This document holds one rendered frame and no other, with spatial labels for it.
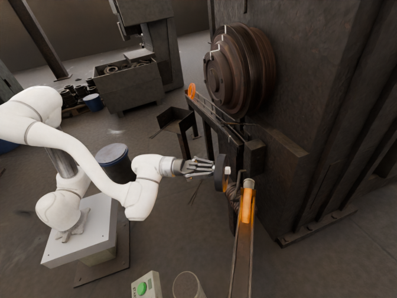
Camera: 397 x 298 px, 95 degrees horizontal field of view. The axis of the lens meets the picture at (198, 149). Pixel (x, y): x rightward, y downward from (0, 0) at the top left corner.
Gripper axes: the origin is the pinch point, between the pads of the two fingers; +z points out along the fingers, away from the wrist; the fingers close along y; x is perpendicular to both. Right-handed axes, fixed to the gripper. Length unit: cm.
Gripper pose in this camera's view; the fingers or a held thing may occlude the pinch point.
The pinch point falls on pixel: (221, 169)
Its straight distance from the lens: 74.7
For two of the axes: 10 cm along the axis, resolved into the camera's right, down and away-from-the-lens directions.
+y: -2.6, 6.5, -7.2
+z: 9.5, 0.3, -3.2
